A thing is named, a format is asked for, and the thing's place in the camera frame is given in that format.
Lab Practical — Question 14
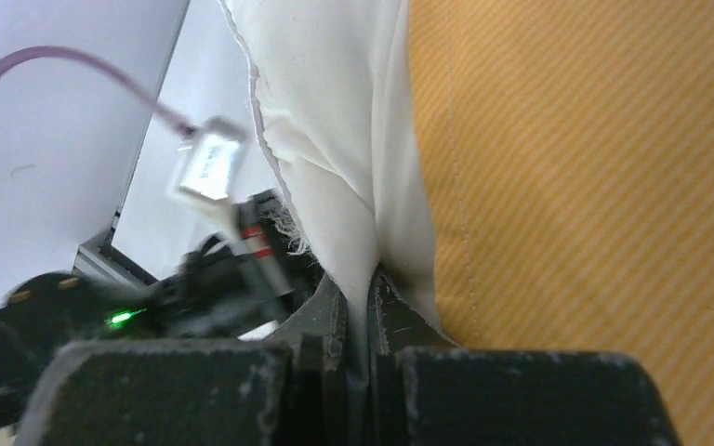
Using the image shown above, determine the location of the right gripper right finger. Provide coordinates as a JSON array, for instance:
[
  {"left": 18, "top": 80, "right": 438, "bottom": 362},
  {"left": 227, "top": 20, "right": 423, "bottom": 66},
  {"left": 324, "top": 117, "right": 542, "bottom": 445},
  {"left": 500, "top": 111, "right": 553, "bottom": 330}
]
[{"left": 367, "top": 270, "right": 681, "bottom": 445}]

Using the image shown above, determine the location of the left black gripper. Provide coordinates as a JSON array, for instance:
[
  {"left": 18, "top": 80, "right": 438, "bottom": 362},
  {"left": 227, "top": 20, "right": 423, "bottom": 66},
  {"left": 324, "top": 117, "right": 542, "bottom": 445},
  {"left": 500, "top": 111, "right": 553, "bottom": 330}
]
[{"left": 147, "top": 189, "right": 324, "bottom": 340}]

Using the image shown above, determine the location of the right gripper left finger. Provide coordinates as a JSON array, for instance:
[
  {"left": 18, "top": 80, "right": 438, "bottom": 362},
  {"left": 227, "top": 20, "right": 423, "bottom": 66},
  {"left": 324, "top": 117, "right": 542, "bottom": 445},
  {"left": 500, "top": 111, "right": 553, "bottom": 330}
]
[{"left": 15, "top": 278, "right": 348, "bottom": 445}]

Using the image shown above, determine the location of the white pillow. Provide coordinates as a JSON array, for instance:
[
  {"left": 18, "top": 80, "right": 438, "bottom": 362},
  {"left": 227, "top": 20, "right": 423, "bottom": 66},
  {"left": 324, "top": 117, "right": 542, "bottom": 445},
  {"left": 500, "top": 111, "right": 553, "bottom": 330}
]
[{"left": 224, "top": 1, "right": 440, "bottom": 327}]

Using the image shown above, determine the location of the yellow and blue pillowcase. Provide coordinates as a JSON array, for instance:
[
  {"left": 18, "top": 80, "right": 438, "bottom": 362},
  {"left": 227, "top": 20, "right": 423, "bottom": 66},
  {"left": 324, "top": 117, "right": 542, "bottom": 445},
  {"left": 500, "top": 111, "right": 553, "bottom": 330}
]
[{"left": 409, "top": 1, "right": 714, "bottom": 445}]

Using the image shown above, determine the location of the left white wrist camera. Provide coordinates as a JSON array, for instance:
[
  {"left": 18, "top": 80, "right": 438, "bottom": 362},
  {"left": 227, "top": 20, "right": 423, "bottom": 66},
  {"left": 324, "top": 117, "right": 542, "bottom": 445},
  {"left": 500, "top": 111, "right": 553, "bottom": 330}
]
[{"left": 168, "top": 116, "right": 248, "bottom": 203}]

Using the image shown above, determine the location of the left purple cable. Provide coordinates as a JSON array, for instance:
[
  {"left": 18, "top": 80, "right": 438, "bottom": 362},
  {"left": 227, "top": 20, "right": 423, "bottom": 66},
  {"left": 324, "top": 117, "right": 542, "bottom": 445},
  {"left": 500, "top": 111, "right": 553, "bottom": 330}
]
[{"left": 0, "top": 46, "right": 198, "bottom": 162}]

